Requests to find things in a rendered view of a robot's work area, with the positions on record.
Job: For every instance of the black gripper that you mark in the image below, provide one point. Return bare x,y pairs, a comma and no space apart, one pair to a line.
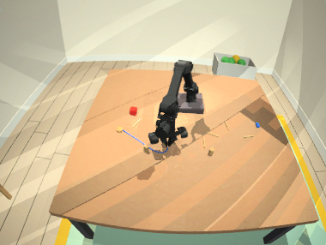
172,137

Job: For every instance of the red block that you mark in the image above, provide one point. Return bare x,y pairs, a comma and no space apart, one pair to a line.
133,111

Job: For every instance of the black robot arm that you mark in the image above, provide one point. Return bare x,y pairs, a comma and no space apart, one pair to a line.
169,103

